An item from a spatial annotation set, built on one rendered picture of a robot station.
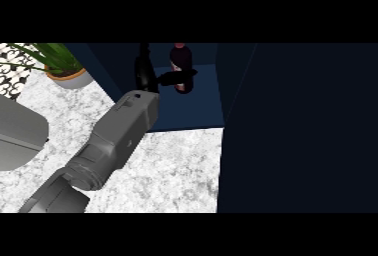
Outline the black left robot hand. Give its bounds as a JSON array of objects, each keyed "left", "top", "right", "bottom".
[{"left": 133, "top": 42, "right": 199, "bottom": 94}]

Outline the dark wine bottle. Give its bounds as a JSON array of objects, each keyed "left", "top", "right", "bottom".
[{"left": 168, "top": 42, "right": 195, "bottom": 95}]

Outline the dark blue cabinet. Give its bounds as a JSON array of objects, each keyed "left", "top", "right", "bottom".
[{"left": 63, "top": 42, "right": 258, "bottom": 134}]

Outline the dark blue cabinet door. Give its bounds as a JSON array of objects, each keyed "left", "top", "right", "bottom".
[{"left": 215, "top": 42, "right": 378, "bottom": 214}]

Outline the green potted plant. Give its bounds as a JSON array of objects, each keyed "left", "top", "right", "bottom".
[{"left": 0, "top": 42, "right": 94, "bottom": 90}]

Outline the black white patterned panel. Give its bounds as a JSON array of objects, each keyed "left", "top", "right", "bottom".
[{"left": 0, "top": 42, "right": 41, "bottom": 102}]

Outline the grey rounded appliance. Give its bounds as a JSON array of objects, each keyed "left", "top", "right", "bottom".
[{"left": 0, "top": 94, "right": 50, "bottom": 172}]

